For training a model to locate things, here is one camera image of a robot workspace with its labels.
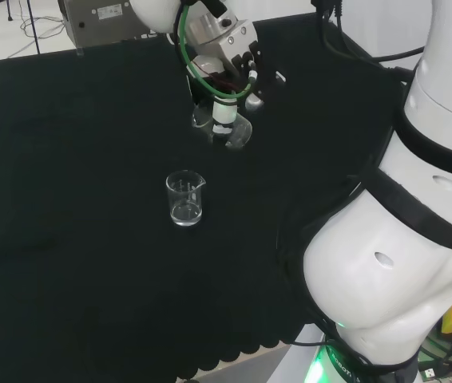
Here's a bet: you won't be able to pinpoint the grey metal box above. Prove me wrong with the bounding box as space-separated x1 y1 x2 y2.
57 0 160 52

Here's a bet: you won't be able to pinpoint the small clear glass beaker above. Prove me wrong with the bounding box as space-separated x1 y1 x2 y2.
191 101 254 150

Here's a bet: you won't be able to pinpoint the clear glass beaker with spout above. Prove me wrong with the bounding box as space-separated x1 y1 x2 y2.
165 169 208 228

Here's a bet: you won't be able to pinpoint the thin floor cables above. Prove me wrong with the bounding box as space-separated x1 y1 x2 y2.
18 0 66 40

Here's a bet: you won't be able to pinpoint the green robot cable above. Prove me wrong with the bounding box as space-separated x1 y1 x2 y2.
175 2 260 100

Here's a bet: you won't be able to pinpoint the black bench cloth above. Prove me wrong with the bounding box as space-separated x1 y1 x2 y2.
0 10 413 383

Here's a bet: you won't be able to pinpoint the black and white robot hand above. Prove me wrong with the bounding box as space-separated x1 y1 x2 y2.
186 22 287 137

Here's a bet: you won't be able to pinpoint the black tripod leg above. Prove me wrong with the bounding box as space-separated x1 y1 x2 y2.
25 0 42 56

